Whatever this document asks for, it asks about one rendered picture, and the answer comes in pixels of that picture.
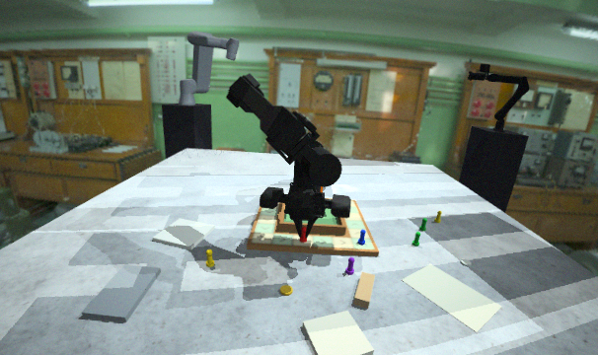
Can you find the purple pawn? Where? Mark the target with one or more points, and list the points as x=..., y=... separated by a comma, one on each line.
x=349, y=270

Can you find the blue pawn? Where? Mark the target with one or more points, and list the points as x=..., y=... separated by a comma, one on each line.
x=361, y=239

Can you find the tan rectangular block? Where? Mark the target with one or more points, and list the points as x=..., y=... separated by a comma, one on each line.
x=364, y=290

